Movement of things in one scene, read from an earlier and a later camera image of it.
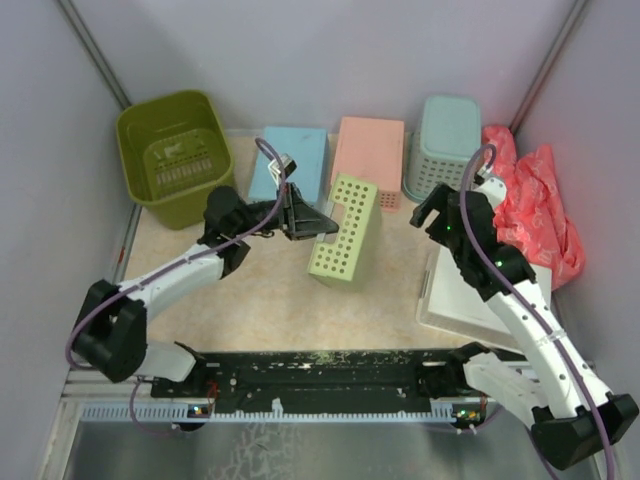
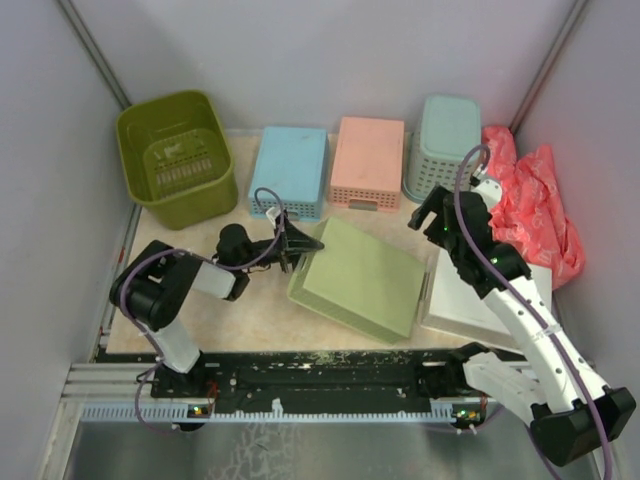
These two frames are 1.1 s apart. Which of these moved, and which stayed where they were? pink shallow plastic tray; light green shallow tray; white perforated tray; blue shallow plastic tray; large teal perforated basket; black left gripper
Moved: black left gripper; light green shallow tray
Stayed: blue shallow plastic tray; pink shallow plastic tray; white perforated tray; large teal perforated basket
